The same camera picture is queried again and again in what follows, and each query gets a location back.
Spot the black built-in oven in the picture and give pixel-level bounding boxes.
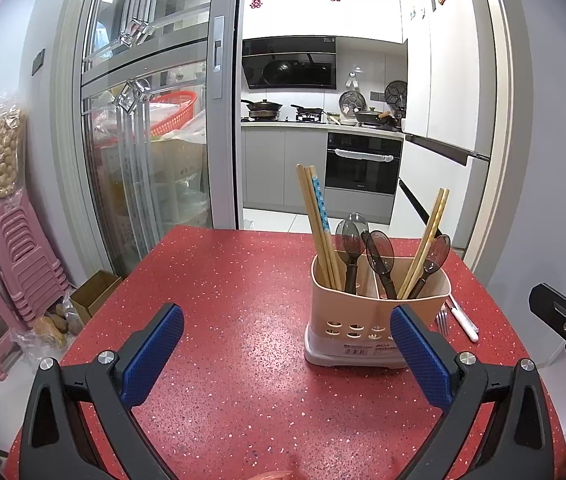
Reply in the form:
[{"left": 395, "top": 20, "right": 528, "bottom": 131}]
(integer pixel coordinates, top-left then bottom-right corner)
[{"left": 324, "top": 132, "right": 404, "bottom": 197}]

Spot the black range hood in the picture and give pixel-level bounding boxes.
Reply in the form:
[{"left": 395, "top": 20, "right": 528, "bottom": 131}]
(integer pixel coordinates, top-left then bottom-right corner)
[{"left": 241, "top": 36, "right": 338, "bottom": 90}]

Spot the grey kitchen cabinet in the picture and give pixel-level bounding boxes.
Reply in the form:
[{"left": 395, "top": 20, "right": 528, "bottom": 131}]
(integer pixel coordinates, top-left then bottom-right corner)
[{"left": 240, "top": 124, "right": 406, "bottom": 223}]

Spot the black wok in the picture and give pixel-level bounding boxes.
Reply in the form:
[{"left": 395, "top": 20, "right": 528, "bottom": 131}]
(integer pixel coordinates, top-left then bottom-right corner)
[{"left": 241, "top": 99, "right": 285, "bottom": 121}]

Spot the red plastic basket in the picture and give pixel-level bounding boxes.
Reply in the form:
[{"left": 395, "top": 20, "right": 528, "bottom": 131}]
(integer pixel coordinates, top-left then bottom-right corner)
[{"left": 148, "top": 91, "right": 199, "bottom": 138}]

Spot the blue dotted wooden chopstick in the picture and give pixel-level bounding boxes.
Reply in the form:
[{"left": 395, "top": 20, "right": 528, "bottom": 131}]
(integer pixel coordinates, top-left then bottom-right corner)
[{"left": 311, "top": 166, "right": 346, "bottom": 283}]

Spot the beige plastic cutlery holder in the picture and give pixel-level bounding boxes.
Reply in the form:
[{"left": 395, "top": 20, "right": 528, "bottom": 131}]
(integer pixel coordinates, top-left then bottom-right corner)
[{"left": 304, "top": 252, "right": 451, "bottom": 368}]

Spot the stack of pink plastic stools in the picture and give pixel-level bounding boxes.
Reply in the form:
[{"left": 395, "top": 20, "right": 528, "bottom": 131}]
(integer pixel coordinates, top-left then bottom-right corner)
[{"left": 0, "top": 195, "right": 71, "bottom": 323}]

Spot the bag of root vegetables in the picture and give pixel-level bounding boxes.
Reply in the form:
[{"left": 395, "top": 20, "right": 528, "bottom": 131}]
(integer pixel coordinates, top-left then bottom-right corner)
[{"left": 33, "top": 305, "right": 84, "bottom": 348}]

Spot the dark cooking pot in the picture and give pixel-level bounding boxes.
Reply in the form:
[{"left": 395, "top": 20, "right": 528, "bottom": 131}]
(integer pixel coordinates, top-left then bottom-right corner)
[{"left": 354, "top": 106, "right": 404, "bottom": 128}]

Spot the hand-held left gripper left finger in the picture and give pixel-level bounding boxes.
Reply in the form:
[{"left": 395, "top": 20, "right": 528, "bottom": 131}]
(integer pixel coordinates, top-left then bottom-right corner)
[{"left": 18, "top": 302, "right": 185, "bottom": 480}]

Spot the brown cardboard box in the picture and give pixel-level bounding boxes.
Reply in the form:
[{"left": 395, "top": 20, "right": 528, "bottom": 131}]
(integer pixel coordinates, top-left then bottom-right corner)
[{"left": 69, "top": 270, "right": 123, "bottom": 326}]

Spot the white refrigerator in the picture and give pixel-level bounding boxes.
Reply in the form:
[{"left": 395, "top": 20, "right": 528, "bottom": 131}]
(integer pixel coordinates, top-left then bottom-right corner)
[{"left": 390, "top": 0, "right": 496, "bottom": 253}]

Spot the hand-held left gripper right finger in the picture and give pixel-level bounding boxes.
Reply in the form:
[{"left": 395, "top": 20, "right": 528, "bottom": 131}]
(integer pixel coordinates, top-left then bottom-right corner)
[{"left": 390, "top": 305, "right": 556, "bottom": 480}]

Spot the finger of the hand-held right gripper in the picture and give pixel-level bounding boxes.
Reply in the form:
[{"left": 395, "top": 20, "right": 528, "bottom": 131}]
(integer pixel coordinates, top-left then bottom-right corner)
[{"left": 529, "top": 283, "right": 566, "bottom": 346}]

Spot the sliding glass door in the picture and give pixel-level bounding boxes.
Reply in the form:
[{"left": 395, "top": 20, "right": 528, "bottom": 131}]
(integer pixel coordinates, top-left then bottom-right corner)
[{"left": 56, "top": 0, "right": 241, "bottom": 276}]

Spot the clear bag of round nuts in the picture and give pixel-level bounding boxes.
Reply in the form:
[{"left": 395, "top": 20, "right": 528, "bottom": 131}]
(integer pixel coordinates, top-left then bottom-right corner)
[{"left": 0, "top": 92, "right": 29, "bottom": 203}]

